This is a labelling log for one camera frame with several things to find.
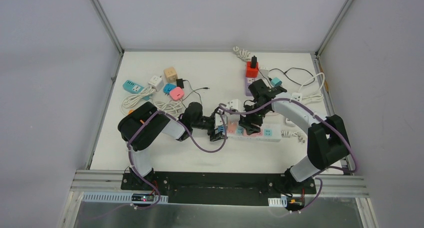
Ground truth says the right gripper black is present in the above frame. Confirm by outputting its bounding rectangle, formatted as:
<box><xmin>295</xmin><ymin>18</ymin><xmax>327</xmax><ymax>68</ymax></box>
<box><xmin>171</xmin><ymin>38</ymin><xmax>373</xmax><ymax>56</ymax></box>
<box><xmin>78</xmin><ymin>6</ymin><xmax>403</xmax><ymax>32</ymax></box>
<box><xmin>238</xmin><ymin>102</ymin><xmax>270</xmax><ymax>135</ymax></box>

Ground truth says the long white power strip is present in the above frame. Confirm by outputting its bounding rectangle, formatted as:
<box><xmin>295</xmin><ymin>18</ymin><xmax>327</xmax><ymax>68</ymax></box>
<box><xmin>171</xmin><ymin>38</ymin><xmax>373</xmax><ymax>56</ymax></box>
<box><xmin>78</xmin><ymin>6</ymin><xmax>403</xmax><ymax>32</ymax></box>
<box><xmin>221</xmin><ymin>120</ymin><xmax>307</xmax><ymax>145</ymax></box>

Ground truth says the small white power strip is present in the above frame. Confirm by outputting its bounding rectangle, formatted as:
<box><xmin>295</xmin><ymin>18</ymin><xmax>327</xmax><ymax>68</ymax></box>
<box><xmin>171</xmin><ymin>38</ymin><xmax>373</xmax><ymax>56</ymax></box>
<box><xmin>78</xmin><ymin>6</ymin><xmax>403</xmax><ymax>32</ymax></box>
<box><xmin>285</xmin><ymin>72</ymin><xmax>327</xmax><ymax>127</ymax></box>

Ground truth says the pink cube socket adapter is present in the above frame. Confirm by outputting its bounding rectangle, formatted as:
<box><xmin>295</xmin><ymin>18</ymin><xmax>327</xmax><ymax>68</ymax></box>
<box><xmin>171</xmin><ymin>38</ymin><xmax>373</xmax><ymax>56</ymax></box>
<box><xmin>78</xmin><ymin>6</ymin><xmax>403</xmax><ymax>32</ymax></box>
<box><xmin>169</xmin><ymin>87</ymin><xmax>185</xmax><ymax>101</ymax></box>

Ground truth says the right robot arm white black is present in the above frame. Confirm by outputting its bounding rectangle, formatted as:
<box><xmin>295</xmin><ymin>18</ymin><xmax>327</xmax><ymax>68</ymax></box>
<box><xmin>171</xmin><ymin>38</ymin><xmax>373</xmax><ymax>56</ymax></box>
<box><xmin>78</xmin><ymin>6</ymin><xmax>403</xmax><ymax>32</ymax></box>
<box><xmin>239</xmin><ymin>80</ymin><xmax>350</xmax><ymax>193</ymax></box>

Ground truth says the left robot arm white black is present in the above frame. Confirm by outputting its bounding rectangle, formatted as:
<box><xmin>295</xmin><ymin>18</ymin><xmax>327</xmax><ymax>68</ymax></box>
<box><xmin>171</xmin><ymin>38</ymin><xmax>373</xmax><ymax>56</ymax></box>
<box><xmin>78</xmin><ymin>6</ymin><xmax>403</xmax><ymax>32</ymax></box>
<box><xmin>117</xmin><ymin>102</ymin><xmax>228</xmax><ymax>191</ymax></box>

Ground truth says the red cube socket adapter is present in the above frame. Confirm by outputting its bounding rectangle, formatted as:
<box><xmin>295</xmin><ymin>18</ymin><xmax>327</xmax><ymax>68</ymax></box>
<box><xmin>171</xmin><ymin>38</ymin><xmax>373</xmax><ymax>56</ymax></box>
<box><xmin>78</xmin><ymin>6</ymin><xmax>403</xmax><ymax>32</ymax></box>
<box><xmin>245</xmin><ymin>61</ymin><xmax>259</xmax><ymax>78</ymax></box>

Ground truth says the blue plug adapter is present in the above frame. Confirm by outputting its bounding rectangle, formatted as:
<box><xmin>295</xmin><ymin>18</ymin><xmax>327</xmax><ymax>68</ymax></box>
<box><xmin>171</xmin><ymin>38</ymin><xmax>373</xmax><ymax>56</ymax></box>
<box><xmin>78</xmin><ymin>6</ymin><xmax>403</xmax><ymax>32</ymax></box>
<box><xmin>163</xmin><ymin>83</ymin><xmax>177</xmax><ymax>94</ymax></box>

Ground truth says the purple power strip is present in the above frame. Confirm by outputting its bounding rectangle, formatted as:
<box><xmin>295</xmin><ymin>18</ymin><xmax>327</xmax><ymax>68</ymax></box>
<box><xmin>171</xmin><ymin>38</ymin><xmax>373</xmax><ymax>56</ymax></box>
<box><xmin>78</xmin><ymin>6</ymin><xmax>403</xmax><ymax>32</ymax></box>
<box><xmin>244</xmin><ymin>77</ymin><xmax>256</xmax><ymax>97</ymax></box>

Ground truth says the white cube adapter behind red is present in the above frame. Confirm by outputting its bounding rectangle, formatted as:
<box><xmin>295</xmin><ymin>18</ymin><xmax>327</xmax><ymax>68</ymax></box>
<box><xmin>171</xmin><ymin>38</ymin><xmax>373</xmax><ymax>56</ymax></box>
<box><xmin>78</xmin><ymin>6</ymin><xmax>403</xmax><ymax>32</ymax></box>
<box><xmin>259</xmin><ymin>66</ymin><xmax>270</xmax><ymax>76</ymax></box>

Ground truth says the beige cube adapter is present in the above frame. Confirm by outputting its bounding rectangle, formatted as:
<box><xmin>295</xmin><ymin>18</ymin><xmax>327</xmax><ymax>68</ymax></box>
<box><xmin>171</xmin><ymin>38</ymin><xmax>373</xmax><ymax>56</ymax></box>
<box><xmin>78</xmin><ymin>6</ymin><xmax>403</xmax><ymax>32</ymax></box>
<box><xmin>163</xmin><ymin>66</ymin><xmax>178</xmax><ymax>83</ymax></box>

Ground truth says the teal power strip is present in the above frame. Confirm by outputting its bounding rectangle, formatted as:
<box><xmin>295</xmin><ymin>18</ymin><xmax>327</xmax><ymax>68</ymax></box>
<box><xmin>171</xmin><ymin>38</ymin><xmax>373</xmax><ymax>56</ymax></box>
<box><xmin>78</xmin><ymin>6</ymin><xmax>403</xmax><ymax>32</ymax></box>
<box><xmin>122</xmin><ymin>80</ymin><xmax>151</xmax><ymax>101</ymax></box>

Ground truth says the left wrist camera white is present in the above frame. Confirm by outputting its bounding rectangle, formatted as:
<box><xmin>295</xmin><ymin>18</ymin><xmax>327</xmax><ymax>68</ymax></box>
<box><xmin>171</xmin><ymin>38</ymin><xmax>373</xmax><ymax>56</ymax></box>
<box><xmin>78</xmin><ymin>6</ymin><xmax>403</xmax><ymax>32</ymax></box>
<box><xmin>214</xmin><ymin>113</ymin><xmax>228</xmax><ymax>129</ymax></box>

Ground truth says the white cord of orange strip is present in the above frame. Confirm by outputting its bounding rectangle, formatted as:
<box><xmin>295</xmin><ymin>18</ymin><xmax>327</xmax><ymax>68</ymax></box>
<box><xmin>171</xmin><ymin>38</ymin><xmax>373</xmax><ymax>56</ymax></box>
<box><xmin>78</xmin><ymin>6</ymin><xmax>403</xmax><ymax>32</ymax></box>
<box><xmin>152</xmin><ymin>100</ymin><xmax>185</xmax><ymax>116</ymax></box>

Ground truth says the black mounting base plate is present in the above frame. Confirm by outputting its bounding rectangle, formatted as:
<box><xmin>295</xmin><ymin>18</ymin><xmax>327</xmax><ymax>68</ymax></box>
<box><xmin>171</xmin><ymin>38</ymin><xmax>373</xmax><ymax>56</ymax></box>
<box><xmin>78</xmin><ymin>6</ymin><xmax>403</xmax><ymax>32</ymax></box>
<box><xmin>120</xmin><ymin>171</ymin><xmax>317</xmax><ymax>207</ymax></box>

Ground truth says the white coiled cord at back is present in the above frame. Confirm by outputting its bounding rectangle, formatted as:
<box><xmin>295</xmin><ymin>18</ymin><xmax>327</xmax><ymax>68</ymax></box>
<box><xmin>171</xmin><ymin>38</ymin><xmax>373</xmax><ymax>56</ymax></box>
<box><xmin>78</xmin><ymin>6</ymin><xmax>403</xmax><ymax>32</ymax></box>
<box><xmin>232</xmin><ymin>45</ymin><xmax>252</xmax><ymax>62</ymax></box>

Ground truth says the white cord of teal strip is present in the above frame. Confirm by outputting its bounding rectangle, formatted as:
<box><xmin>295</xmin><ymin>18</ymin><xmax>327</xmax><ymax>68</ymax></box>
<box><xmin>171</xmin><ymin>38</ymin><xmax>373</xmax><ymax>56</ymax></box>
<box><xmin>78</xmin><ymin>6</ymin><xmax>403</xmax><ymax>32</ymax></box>
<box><xmin>120</xmin><ymin>86</ymin><xmax>157</xmax><ymax>116</ymax></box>

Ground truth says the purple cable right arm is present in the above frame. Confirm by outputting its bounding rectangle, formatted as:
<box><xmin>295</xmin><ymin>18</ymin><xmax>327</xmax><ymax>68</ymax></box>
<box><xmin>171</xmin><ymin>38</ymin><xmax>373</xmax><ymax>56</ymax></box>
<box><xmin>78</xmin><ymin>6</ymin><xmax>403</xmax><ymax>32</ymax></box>
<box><xmin>218</xmin><ymin>97</ymin><xmax>359</xmax><ymax>218</ymax></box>

